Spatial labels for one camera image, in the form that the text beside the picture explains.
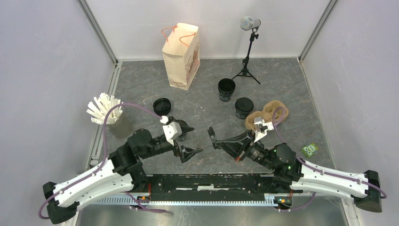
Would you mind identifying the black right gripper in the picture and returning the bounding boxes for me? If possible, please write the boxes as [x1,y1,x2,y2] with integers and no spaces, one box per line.
[215,129,276,170]

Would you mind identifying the black cup lid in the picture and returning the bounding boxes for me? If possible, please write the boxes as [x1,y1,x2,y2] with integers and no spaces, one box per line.
[207,127,218,149]
[235,97,254,112]

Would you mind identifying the single black coffee cup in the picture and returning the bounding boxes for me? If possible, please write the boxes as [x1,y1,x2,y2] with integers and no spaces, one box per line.
[236,108,253,120]

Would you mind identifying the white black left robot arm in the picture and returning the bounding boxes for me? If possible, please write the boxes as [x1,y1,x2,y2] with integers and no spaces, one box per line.
[42,116,203,224]

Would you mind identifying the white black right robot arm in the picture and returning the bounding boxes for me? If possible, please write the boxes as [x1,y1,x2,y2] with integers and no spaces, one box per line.
[207,128,387,213]

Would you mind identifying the paper takeout bag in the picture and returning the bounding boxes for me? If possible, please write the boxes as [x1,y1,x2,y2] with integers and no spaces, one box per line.
[161,23,200,90]

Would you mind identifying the stack of black lids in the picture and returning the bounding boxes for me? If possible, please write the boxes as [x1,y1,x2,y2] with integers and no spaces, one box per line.
[152,98,172,116]

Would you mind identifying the stack of black cups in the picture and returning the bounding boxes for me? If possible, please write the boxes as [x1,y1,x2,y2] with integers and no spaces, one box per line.
[218,78,236,102]

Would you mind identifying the green toy figure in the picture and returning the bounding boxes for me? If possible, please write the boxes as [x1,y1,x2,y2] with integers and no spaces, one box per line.
[301,143,319,157]

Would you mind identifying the white straws in cup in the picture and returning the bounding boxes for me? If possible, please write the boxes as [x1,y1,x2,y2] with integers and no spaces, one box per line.
[86,93,133,139]

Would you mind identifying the microphone on black tripod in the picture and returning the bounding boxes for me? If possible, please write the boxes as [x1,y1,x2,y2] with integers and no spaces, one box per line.
[232,16,261,85]

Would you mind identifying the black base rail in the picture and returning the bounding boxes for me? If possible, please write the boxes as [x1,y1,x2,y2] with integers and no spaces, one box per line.
[95,174,310,205]

